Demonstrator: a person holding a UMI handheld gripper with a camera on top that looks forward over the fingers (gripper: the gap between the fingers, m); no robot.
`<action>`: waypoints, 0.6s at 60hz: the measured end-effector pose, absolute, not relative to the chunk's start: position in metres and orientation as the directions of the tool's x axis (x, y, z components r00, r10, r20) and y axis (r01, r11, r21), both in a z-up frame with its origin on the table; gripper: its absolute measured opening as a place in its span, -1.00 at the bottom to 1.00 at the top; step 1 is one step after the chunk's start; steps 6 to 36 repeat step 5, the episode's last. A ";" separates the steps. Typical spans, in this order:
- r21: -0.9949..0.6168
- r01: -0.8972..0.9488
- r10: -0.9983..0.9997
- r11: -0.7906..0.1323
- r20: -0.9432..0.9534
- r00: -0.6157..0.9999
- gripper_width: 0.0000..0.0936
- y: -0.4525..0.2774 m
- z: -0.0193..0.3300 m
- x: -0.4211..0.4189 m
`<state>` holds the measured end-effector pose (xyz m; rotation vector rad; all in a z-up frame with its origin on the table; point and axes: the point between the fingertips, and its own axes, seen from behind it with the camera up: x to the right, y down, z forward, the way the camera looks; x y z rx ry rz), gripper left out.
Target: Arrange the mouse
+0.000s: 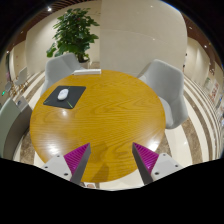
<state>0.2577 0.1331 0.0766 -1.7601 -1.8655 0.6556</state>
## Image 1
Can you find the black mouse pad green lines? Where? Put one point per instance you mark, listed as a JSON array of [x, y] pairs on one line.
[[76, 95]]

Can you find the white cartoon-print computer mouse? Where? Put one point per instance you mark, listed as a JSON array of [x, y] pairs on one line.
[[63, 94]]

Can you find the grey shell chair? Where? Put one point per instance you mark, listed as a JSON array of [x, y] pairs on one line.
[[58, 68], [166, 90]]

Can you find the white chair wooden legs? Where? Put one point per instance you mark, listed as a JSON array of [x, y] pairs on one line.
[[8, 86], [21, 75]]

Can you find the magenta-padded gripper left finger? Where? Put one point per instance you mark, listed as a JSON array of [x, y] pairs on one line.
[[58, 166]]

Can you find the grey-green armchair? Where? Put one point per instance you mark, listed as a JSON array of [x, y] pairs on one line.
[[11, 126]]

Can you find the green potted plant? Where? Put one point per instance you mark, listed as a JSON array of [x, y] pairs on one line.
[[73, 33]]

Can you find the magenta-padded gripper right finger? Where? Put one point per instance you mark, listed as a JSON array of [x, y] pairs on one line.
[[165, 165]]

